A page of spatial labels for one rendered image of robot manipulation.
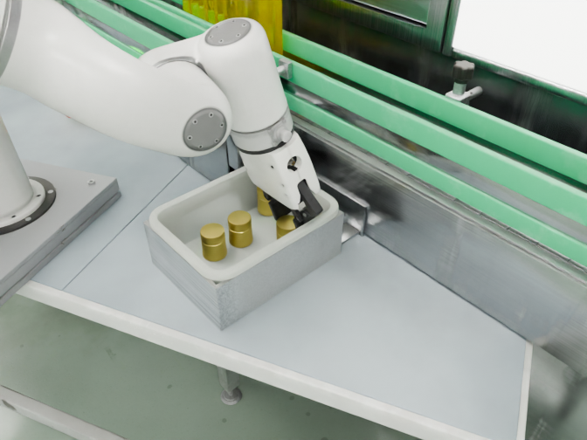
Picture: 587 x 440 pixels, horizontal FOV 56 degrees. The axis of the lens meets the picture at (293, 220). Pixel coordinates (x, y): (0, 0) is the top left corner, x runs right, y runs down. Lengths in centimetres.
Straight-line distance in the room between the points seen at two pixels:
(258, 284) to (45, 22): 39
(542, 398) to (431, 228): 50
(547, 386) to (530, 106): 51
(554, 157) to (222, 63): 41
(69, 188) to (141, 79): 49
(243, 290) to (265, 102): 24
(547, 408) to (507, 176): 59
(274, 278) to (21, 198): 41
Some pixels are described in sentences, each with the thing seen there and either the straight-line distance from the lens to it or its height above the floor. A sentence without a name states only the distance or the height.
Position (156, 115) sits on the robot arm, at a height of 107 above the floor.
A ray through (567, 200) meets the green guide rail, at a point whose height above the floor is 95.
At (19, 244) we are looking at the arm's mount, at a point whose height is 78.
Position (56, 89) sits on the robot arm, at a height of 110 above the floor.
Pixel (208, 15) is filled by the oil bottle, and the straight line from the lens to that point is 104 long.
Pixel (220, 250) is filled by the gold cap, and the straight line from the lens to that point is 77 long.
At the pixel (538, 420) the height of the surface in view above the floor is 36.
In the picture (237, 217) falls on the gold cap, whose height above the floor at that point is 81.
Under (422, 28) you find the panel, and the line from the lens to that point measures 89.
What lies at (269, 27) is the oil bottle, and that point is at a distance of 94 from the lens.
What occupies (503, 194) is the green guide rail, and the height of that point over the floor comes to 92.
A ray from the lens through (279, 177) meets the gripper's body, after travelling 65.
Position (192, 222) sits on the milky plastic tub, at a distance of 81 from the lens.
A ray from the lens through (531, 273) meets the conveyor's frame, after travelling 70.
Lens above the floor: 131
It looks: 39 degrees down
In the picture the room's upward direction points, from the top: straight up
